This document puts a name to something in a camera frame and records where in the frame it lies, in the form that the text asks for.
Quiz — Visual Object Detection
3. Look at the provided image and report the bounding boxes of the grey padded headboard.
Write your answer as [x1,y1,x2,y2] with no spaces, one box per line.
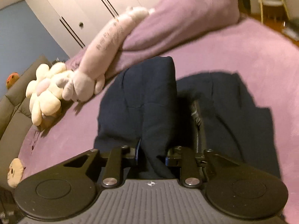
[1,55,52,191]

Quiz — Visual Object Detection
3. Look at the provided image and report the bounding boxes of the cream flower plush pillow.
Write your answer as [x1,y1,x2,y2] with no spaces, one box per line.
[26,62,67,130]

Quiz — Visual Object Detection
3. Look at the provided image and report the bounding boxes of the purple bed blanket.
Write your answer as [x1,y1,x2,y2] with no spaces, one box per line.
[19,18,298,223]

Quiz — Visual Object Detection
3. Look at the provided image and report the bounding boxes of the round stool under table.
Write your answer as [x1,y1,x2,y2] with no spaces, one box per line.
[262,0,285,21]

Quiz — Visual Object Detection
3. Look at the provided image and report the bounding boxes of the long pink plush toy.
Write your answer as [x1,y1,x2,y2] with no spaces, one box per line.
[56,7,155,102]

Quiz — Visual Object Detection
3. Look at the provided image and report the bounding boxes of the orange plush toy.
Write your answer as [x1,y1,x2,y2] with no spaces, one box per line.
[6,72,20,90]

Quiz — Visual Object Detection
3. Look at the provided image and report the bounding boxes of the white wardrobe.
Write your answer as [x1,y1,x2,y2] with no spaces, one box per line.
[0,0,192,58]

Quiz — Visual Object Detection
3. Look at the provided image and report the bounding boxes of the small round face plush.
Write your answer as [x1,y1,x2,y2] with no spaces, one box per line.
[7,158,25,189]

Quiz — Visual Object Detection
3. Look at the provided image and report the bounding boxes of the black bag on floor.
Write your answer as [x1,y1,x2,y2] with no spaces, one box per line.
[282,20,298,41]

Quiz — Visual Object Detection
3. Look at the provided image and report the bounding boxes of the dark navy zip jacket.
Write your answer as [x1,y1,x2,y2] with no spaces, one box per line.
[94,57,280,179]

